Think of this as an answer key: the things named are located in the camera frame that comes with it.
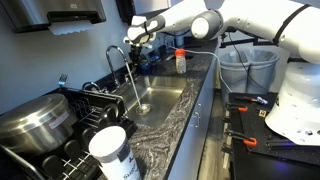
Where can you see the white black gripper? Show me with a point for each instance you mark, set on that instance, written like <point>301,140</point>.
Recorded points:
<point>141,33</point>

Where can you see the chrome faucet handle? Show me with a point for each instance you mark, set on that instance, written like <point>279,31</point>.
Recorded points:
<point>134,70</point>
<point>91,86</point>

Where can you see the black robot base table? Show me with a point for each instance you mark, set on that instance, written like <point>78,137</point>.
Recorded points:
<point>274,157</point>

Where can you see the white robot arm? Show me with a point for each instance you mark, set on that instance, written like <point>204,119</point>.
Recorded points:
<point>290,25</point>

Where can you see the blue dish soap bottle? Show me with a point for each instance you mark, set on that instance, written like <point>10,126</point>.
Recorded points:
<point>147,62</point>

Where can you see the white spice shaker bottle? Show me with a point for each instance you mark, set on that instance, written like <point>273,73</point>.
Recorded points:
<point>180,61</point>

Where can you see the stainless steel sink basin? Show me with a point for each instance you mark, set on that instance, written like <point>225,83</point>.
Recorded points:
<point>161,92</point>

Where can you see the round sink drain strainer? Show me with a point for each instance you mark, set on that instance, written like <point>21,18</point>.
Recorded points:
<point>143,109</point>

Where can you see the black dish drying rack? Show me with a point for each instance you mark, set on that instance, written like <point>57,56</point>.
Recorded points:
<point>71,160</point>

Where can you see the fork in dish rack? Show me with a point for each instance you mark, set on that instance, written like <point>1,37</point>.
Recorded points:
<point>62,80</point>

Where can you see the steel paper towel dispenser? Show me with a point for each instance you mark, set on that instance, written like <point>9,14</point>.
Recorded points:
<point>37,15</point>

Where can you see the white cylindrical container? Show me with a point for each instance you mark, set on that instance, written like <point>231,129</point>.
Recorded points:
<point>111,148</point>

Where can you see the grey trash bin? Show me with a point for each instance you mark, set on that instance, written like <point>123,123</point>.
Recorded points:
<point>261,70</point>
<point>233,77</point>

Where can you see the orange black clamp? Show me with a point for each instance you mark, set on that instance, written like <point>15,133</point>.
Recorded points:
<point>249,141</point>
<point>235,106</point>

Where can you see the large steel pot lid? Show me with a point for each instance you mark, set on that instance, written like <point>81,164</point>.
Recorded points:
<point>38,126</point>

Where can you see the grey cabinet front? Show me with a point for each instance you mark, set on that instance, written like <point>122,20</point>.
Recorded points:
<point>188,158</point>

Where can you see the right silver cabinet handle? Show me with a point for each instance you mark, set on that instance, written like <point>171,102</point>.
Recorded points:
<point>200,109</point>

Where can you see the silver cabinet handle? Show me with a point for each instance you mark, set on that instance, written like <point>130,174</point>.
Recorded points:
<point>200,109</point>
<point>197,120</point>

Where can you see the left silver cabinet handle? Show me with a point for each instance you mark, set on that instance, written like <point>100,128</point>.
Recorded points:
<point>197,120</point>

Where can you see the orange handled pliers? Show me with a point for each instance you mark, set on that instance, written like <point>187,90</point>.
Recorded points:
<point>258,99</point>

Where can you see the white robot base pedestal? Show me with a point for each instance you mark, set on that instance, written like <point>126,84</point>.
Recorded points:
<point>296,111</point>

